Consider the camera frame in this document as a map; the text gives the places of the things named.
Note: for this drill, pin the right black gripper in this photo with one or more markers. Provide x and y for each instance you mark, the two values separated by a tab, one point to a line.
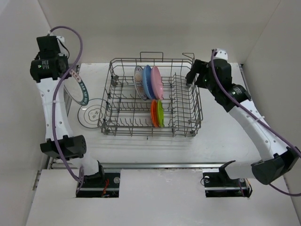
199	66

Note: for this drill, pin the grey wire dish rack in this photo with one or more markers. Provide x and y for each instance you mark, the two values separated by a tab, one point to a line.
126	114

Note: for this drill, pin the white plate floral pattern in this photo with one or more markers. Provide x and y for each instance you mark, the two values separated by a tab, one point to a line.
138	80

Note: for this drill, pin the clear glass plate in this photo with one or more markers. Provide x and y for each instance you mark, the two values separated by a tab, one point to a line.
89	115

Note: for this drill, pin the white plate teal rim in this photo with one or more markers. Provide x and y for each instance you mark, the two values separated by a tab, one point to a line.
76	89

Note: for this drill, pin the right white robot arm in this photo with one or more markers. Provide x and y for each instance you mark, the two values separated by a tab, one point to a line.
277	157

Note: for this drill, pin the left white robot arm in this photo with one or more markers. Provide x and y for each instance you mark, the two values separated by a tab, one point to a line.
50	70

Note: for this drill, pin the pink plate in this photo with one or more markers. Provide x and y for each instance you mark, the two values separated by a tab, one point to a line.
156	82

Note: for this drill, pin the blue plate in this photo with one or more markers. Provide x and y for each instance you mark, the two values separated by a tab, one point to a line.
147	82

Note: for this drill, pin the green plate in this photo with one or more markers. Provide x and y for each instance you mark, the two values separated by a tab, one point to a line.
160	113

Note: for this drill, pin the orange plate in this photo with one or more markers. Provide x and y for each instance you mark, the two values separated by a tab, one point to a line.
153	111

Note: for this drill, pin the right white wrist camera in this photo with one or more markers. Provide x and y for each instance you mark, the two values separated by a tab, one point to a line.
219	53

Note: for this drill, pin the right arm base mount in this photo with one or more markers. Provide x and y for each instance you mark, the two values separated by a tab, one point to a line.
217	185

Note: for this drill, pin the front aluminium rail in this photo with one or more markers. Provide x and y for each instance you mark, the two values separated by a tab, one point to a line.
57	165

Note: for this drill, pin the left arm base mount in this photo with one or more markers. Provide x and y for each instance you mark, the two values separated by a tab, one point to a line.
104	184

